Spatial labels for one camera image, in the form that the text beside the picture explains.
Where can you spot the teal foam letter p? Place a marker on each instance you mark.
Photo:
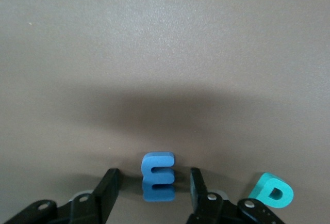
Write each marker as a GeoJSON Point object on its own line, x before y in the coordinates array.
{"type": "Point", "coordinates": [263, 185]}

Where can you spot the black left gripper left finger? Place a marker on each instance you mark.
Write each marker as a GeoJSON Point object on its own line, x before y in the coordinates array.
{"type": "Point", "coordinates": [103, 198]}

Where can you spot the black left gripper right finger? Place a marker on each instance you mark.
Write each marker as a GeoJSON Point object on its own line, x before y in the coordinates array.
{"type": "Point", "coordinates": [203, 208]}

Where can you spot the brown table cover sheet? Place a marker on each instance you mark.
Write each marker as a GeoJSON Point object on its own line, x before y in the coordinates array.
{"type": "Point", "coordinates": [154, 53]}

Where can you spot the blue foam letter m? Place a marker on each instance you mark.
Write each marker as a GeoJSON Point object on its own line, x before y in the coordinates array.
{"type": "Point", "coordinates": [154, 162]}

